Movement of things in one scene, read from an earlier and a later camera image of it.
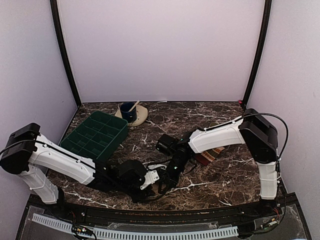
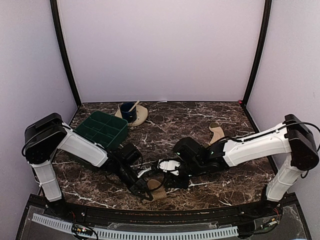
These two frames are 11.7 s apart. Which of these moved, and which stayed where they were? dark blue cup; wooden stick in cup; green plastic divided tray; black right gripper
Moved: black right gripper
Stayed: wooden stick in cup; dark blue cup; green plastic divided tray
